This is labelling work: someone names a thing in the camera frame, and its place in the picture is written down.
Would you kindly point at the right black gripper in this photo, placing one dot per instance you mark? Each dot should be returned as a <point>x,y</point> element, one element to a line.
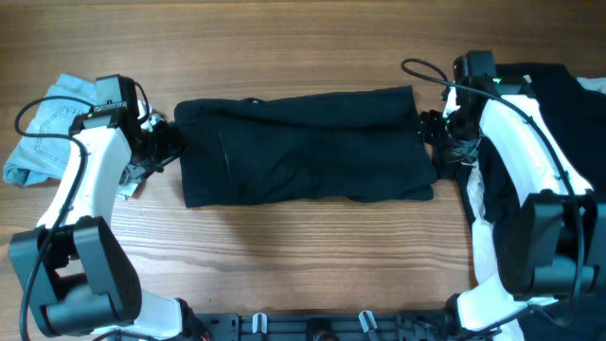
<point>428,129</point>

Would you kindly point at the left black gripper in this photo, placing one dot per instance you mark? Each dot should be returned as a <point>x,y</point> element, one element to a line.
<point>172,141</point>

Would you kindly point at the black shorts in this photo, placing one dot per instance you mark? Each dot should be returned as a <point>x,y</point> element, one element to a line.
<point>360,145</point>

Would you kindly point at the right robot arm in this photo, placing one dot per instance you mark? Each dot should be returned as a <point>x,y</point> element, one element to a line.
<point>526,143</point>

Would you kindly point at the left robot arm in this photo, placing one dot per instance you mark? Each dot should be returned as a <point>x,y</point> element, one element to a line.
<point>76,278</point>

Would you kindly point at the black and white clothes pile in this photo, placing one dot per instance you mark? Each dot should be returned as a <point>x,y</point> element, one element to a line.
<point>574,112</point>

